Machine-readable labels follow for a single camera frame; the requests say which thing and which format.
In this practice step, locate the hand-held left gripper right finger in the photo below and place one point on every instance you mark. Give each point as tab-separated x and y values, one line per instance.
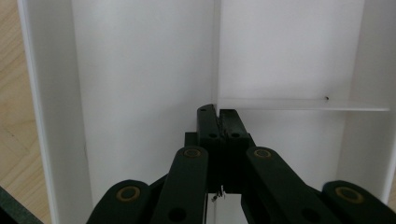
235	130

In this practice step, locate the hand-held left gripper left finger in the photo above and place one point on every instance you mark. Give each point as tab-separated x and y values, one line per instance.
207	124

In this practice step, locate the white divided tray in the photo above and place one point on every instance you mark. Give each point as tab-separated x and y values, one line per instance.
146	77

